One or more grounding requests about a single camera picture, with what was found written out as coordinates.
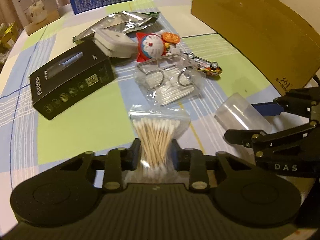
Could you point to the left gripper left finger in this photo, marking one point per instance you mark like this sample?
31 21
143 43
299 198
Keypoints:
117 161

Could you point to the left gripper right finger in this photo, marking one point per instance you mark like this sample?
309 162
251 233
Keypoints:
193 161

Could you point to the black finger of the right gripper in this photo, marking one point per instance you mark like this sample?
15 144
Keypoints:
268 108
242 137

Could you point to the translucent plastic cup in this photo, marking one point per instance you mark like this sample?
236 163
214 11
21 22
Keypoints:
237 113

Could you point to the cotton swabs bag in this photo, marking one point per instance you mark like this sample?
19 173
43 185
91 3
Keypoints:
156 127

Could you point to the toy race car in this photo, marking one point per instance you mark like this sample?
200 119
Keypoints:
209 68

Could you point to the clear bag with metal hooks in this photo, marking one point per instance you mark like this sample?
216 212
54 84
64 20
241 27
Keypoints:
168 79

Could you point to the brown cardboard box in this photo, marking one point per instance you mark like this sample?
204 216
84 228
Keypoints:
277 40

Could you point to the black product box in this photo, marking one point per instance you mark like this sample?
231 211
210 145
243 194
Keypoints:
68 78

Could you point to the white square case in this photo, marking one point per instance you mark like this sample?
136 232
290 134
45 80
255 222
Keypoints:
115 44

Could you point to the red white cat figurine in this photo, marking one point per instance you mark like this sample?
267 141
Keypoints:
153 45

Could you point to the silver foil pouch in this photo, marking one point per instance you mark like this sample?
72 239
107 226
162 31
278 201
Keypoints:
122 21

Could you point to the white humidifier box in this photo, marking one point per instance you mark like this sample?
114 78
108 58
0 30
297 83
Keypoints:
36 14

